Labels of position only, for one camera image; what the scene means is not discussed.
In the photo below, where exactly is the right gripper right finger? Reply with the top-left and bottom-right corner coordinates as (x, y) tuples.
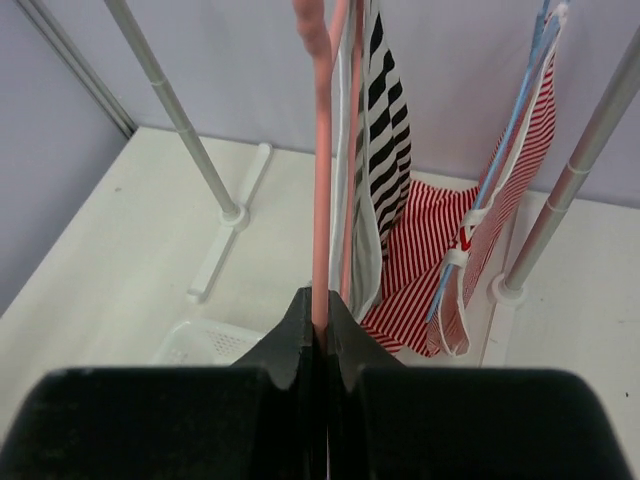
(327, 294), (631, 479)

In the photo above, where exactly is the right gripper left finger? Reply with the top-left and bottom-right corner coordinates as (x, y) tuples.
(1, 288), (327, 479)

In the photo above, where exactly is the black white striped tank top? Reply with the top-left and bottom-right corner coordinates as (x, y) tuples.
(329, 1), (411, 322)

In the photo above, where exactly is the pink wire hanger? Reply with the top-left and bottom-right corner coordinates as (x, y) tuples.
(293, 0), (362, 352)

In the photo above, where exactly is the red white striped tank top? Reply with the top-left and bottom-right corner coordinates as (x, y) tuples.
(361, 1), (569, 357)

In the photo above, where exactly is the white plastic basket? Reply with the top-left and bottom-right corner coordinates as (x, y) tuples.
(151, 318), (263, 367)

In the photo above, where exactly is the white clothes rack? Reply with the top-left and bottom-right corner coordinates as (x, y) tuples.
(125, 1), (639, 376)

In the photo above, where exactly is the blue wire hanger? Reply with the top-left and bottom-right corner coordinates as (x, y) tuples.
(426, 1), (569, 333)

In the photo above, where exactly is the left aluminium frame post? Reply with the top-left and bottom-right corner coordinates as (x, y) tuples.
(15, 0), (138, 138)

